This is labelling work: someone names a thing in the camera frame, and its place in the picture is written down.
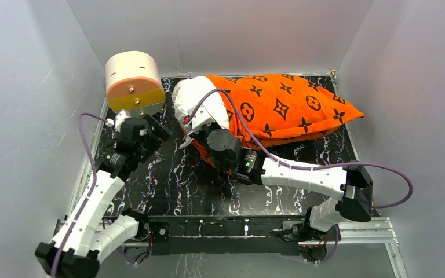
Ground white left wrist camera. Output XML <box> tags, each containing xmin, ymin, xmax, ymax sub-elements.
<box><xmin>105</xmin><ymin>109</ymin><xmax>132</xmax><ymax>132</ymax></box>

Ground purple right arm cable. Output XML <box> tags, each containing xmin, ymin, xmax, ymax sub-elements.
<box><xmin>184</xmin><ymin>88</ymin><xmax>414</xmax><ymax>265</ymax></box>

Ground cream drum with orange face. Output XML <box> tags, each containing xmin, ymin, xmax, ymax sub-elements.
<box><xmin>105</xmin><ymin>51</ymin><xmax>166</xmax><ymax>116</ymax></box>

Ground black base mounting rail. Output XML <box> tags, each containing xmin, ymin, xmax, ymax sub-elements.
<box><xmin>113</xmin><ymin>214</ymin><xmax>329</xmax><ymax>257</ymax></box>

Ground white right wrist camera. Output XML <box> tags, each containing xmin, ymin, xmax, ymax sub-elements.
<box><xmin>180</xmin><ymin>105</ymin><xmax>219</xmax><ymax>149</ymax></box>

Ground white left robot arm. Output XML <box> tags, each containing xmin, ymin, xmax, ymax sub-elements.
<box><xmin>35</xmin><ymin>110</ymin><xmax>170</xmax><ymax>277</ymax></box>

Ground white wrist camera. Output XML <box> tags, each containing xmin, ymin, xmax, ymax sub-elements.
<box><xmin>105</xmin><ymin>109</ymin><xmax>132</xmax><ymax>132</ymax></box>
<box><xmin>180</xmin><ymin>105</ymin><xmax>219</xmax><ymax>149</ymax></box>

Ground orange patterned pillowcase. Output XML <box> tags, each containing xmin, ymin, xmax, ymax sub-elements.
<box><xmin>205</xmin><ymin>74</ymin><xmax>364</xmax><ymax>149</ymax></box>

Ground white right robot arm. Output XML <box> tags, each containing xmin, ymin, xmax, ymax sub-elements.
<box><xmin>201</xmin><ymin>129</ymin><xmax>373</xmax><ymax>242</ymax></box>

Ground white pillow insert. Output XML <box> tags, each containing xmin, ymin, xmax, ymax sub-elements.
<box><xmin>172</xmin><ymin>76</ymin><xmax>229</xmax><ymax>129</ymax></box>

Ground aluminium frame rail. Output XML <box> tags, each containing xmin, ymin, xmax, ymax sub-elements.
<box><xmin>43</xmin><ymin>217</ymin><xmax>408</xmax><ymax>278</ymax></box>

